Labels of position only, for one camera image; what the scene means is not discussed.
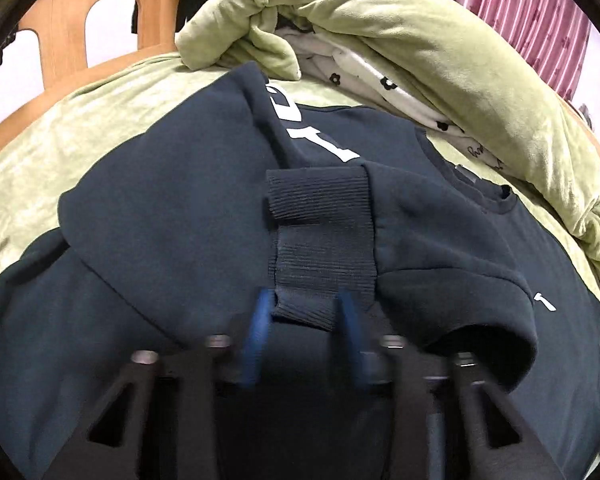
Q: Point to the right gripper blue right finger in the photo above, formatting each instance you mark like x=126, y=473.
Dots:
x=359, y=359

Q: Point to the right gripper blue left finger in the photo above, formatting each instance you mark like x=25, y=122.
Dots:
x=242, y=364

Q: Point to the dark navy sweatshirt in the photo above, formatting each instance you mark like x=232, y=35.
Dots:
x=114, y=324

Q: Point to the white flower print quilt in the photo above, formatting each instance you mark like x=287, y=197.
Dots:
x=340, y=66

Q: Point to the green bed sheet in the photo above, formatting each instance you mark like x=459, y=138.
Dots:
x=49, y=157

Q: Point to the green plush blanket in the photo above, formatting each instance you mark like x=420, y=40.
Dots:
x=445, y=57

